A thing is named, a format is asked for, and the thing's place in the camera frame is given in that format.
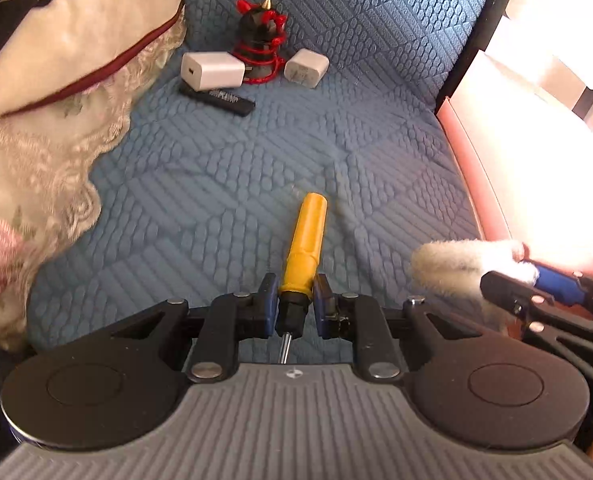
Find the small white charger block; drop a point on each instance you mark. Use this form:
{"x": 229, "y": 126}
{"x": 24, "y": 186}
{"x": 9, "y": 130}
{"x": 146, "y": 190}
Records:
{"x": 305, "y": 69}

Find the black red horned figurine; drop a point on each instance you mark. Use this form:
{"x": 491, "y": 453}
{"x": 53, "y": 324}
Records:
{"x": 257, "y": 35}

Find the large white charger block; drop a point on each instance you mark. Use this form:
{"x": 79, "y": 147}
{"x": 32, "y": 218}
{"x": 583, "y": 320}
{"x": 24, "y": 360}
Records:
{"x": 211, "y": 70}

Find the black lighter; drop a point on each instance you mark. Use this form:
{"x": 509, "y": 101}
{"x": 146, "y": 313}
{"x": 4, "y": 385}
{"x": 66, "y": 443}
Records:
{"x": 216, "y": 99}

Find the pink sofa edge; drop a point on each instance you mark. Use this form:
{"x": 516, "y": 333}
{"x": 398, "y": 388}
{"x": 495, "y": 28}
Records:
{"x": 481, "y": 170}

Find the floral lace cloth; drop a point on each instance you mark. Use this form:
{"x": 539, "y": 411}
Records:
{"x": 31, "y": 170}

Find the blue quilted sofa cover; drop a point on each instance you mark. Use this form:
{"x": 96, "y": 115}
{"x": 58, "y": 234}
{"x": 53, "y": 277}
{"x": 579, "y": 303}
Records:
{"x": 216, "y": 175}

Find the white fluffy plush piece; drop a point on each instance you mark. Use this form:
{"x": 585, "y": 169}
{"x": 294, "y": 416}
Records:
{"x": 451, "y": 267}

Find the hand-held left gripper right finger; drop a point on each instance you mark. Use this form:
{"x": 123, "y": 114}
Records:
{"x": 321, "y": 306}

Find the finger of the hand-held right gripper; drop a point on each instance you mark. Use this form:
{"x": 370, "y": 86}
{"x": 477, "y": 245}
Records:
{"x": 501, "y": 287}
{"x": 559, "y": 285}

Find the cream cushion with red piping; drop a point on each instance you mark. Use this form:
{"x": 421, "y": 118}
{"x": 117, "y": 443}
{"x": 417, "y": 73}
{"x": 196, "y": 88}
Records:
{"x": 81, "y": 35}

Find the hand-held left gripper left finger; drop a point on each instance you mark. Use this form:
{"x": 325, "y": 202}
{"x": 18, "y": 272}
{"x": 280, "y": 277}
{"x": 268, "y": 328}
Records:
{"x": 270, "y": 307}

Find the white furniture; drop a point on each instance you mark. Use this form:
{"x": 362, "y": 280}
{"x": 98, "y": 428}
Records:
{"x": 546, "y": 35}

